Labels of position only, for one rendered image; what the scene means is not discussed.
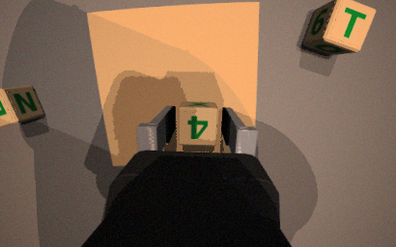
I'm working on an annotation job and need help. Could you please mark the tan letter block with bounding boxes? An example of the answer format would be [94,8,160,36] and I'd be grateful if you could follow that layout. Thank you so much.
[303,0,376,55]
[178,101,218,146]
[0,86,44,128]

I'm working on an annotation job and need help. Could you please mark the orange flat mat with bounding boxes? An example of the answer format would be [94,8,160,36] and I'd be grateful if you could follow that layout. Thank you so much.
[87,2,259,166]

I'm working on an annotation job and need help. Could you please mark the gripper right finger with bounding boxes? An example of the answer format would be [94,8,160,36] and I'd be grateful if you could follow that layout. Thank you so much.
[221,107,258,156]

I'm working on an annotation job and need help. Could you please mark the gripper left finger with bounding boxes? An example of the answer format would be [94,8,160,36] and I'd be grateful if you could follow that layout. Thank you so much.
[136,106,176,152]

